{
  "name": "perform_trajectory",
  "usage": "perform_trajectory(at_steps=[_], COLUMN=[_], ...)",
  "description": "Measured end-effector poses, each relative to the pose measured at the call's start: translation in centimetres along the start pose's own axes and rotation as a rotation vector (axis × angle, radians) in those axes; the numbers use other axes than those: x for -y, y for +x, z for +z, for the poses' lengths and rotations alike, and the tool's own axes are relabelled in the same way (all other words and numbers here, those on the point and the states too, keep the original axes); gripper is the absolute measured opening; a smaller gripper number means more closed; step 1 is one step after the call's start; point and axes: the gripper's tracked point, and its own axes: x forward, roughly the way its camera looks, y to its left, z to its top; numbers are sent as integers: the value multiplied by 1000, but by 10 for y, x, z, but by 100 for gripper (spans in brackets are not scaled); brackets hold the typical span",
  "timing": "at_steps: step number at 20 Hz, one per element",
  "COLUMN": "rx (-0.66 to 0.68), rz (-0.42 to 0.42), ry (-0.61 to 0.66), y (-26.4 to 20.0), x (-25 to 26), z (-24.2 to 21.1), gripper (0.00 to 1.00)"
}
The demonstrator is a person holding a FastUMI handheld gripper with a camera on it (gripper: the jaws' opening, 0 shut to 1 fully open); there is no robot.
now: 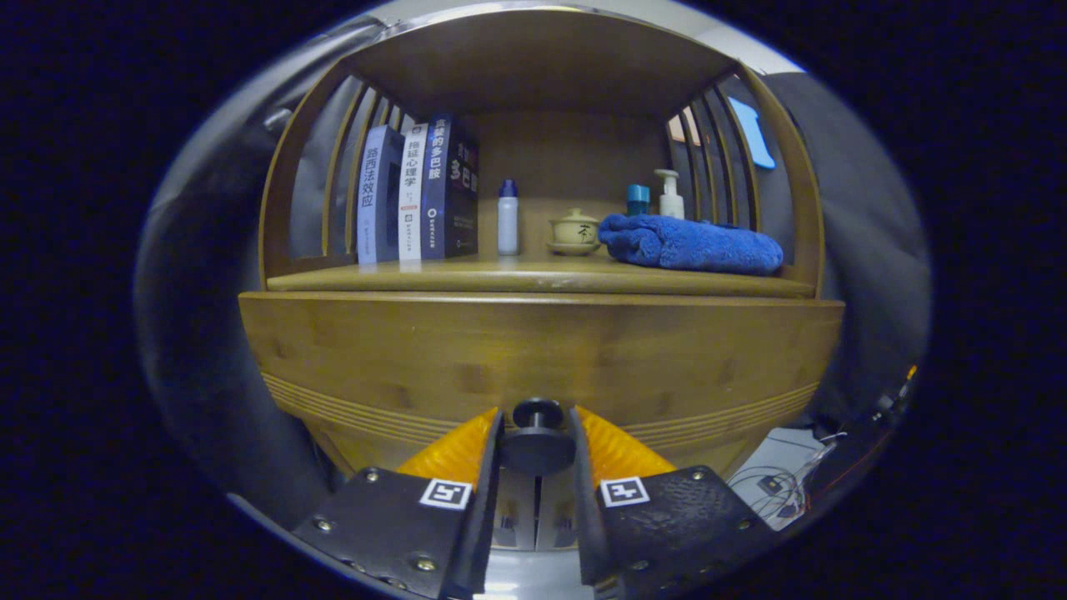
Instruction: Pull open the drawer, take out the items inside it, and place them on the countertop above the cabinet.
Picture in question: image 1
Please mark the teal cylindrical bottle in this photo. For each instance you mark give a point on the teal cylindrical bottle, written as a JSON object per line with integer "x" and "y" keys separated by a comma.
{"x": 638, "y": 200}

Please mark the dark blue book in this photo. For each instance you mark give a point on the dark blue book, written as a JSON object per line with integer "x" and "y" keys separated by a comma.
{"x": 433, "y": 183}

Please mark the black round drawer knob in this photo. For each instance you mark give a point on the black round drawer knob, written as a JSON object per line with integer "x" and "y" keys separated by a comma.
{"x": 538, "y": 450}

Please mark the white book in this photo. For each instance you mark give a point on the white book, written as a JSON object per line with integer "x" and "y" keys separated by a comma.
{"x": 411, "y": 192}

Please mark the light blue book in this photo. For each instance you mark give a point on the light blue book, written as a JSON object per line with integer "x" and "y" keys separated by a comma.
{"x": 371, "y": 200}

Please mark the blue folded towel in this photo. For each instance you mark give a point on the blue folded towel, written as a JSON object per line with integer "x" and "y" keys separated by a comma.
{"x": 692, "y": 246}

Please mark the wooden cabinet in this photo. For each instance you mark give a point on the wooden cabinet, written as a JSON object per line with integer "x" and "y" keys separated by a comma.
{"x": 542, "y": 58}

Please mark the white bottle blue cap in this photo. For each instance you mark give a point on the white bottle blue cap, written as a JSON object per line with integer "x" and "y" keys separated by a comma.
{"x": 508, "y": 221}

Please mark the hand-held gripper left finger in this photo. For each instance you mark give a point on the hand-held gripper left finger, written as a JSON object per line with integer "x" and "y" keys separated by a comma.
{"x": 483, "y": 517}

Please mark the dark equipment with orange part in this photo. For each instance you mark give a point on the dark equipment with orange part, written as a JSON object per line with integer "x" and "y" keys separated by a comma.
{"x": 867, "y": 433}

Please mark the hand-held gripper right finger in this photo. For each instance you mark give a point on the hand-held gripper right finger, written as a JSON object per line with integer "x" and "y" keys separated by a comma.
{"x": 586, "y": 525}

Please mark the wooden countertop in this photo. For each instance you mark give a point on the wooden countertop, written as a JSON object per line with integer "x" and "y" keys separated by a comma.
{"x": 517, "y": 275}

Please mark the white pump bottle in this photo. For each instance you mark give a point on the white pump bottle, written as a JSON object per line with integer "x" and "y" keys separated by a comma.
{"x": 671, "y": 204}

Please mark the beige lidded teacup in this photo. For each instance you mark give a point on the beige lidded teacup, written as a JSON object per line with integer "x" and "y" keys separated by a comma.
{"x": 575, "y": 231}

